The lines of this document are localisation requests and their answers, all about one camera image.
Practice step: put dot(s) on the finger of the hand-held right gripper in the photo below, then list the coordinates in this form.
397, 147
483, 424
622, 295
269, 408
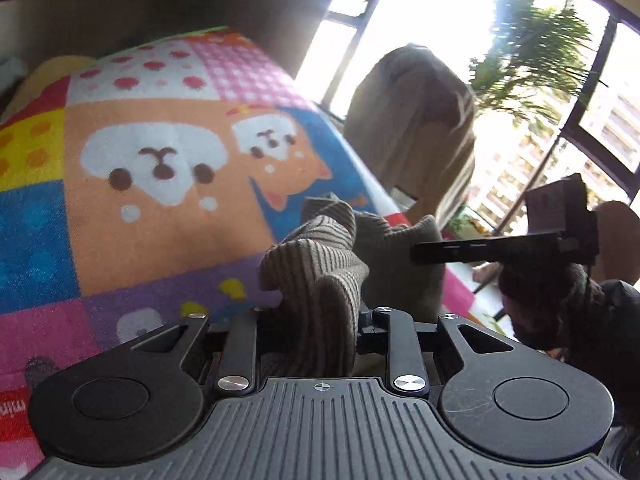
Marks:
480, 251

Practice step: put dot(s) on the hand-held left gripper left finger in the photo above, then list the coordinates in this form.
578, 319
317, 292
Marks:
240, 342

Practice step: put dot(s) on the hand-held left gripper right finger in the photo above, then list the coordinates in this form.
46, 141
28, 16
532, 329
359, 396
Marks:
396, 342

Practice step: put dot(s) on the grey striped towel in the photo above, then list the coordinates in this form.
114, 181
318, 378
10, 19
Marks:
320, 280

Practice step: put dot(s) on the person's right forearm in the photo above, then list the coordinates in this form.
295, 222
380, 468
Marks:
615, 340

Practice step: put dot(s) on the person's right hand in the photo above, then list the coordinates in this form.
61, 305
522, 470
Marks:
542, 305

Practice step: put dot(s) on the tan rounded object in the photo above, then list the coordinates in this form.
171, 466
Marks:
620, 240

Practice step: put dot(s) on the cloth draped chair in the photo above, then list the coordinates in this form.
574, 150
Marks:
410, 130

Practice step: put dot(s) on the green potted plant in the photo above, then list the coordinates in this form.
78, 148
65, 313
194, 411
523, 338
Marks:
535, 55

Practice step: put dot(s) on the colourful cartoon printed mat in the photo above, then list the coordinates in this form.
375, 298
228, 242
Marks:
150, 170

